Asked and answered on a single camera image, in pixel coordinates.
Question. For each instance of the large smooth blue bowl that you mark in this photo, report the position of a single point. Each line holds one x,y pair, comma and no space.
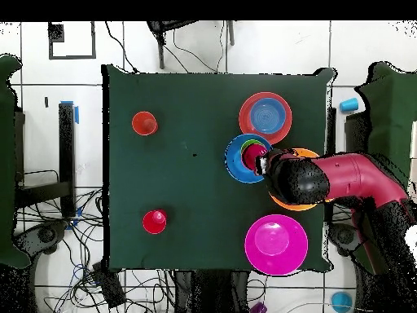
234,166

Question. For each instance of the magenta plastic cup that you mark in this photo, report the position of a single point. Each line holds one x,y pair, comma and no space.
252,155

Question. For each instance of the green plastic cup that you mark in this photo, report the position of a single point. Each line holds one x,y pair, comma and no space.
249,142

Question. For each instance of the orange-red plastic bowl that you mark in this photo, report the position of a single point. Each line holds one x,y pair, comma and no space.
245,114

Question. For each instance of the small ringed blue bowl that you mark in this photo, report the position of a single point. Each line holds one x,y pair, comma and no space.
267,114

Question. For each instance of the orange plastic cup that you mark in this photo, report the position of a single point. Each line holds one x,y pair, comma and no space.
140,120

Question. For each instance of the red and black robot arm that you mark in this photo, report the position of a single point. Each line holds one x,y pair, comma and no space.
358,176

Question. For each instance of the white box stack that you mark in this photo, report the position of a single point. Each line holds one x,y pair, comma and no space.
414,146

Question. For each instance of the red plastic cup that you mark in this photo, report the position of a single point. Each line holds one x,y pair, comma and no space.
151,225

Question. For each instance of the dark green tablecloth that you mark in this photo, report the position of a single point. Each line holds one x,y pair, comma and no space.
195,91

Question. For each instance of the large yellow-orange plastic bowl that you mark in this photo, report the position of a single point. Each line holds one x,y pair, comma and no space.
293,207

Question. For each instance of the large pink plastic bowl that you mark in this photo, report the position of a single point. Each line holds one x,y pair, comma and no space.
277,244

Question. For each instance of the purple plastic cup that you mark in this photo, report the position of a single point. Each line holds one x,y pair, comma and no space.
258,308

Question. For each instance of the black power strip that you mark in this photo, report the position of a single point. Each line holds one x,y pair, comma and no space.
109,287

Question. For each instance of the blue plastic cup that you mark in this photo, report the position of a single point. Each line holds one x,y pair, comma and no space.
348,105
341,301

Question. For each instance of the green cloth side table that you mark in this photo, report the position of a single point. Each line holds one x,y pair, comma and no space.
391,97
8,163

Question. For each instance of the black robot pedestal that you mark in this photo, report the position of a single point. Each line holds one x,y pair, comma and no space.
211,290

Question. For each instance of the black camera tripod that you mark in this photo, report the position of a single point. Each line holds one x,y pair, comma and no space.
160,49

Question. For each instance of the black table frame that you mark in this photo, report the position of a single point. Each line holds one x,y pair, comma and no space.
66,146
355,130

